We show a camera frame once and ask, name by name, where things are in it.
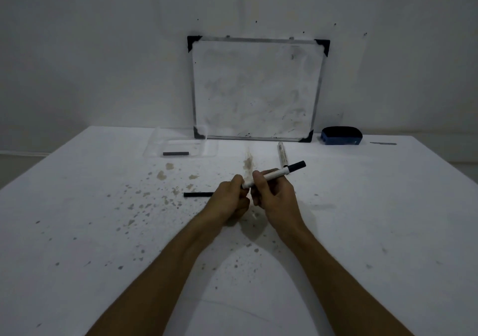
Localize person's left hand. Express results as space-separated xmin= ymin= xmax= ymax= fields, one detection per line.
xmin=203 ymin=174 xmax=252 ymax=225

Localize person's right hand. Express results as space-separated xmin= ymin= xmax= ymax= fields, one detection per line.
xmin=249 ymin=169 xmax=305 ymax=233

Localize white marker with black cap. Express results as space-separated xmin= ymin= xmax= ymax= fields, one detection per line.
xmin=241 ymin=161 xmax=307 ymax=190

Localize person's left forearm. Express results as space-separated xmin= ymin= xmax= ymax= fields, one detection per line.
xmin=85 ymin=213 xmax=228 ymax=336

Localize person's right forearm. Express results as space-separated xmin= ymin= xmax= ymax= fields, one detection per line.
xmin=276 ymin=223 xmax=414 ymax=336

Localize white marker without cap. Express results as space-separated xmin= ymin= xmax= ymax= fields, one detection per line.
xmin=277 ymin=142 xmax=289 ymax=169

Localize clear plastic tray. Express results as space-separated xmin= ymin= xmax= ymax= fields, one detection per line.
xmin=143 ymin=126 xmax=219 ymax=158

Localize whiteboard with black corners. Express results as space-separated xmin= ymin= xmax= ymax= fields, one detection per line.
xmin=187 ymin=35 xmax=331 ymax=143

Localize blue whiteboard eraser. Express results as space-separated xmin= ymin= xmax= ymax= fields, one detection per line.
xmin=320 ymin=126 xmax=363 ymax=147

